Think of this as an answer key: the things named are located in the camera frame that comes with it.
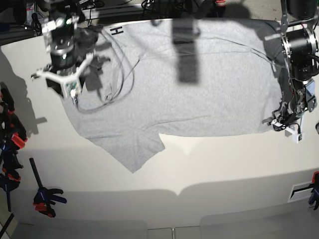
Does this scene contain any blue black bar clamp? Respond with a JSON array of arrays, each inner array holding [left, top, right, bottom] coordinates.
[[29, 158, 67, 218]]

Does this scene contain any black camera cable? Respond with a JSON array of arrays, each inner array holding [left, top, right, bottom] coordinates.
[[74, 29, 137, 114]]

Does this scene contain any blue clamp right edge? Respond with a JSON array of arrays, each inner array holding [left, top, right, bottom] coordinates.
[[308, 171, 319, 210]]

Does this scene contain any red black clamp upper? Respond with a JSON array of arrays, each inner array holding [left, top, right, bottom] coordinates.
[[0, 82, 15, 114]]

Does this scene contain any blue clamp left edge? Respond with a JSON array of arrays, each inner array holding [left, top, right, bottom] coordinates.
[[0, 136, 25, 212]]

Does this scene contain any blue clamp edge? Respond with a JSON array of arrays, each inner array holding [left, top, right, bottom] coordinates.
[[0, 136, 25, 212], [308, 171, 319, 210]]

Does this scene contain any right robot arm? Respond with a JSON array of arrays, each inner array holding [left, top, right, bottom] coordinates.
[[36, 0, 98, 98]]

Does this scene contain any red black clamp lower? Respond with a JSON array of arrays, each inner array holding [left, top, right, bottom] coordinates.
[[0, 114, 27, 151]]

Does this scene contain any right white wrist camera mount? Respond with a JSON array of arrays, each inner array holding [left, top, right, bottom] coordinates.
[[31, 53, 94, 105]]

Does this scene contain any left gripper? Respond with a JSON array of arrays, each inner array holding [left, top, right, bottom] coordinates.
[[270, 99, 318, 132]]

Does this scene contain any grey T-shirt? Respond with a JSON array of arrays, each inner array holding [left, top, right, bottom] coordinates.
[[62, 18, 284, 172]]

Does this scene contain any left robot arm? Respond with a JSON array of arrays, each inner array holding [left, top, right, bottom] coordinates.
[[268, 0, 319, 134]]

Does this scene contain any red black clamp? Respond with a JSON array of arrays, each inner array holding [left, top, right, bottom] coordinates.
[[0, 114, 27, 151], [0, 82, 15, 114]]

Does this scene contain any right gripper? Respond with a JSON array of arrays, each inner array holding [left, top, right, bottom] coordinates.
[[46, 56, 110, 96]]

